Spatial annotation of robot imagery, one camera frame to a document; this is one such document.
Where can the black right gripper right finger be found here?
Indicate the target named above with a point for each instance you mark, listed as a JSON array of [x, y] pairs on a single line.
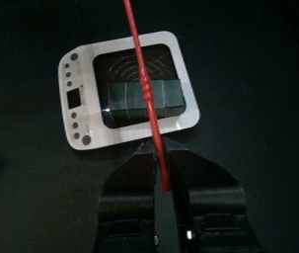
[[213, 204]]

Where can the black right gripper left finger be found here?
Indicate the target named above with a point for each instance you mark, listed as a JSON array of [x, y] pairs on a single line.
[[128, 197]]

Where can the dark green sushi roll piece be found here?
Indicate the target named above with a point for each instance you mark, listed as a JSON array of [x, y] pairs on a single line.
[[174, 94], [118, 99], [158, 95], [137, 99]]

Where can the white digital kitchen scale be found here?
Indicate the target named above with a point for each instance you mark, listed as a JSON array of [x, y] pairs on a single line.
[[80, 131]]

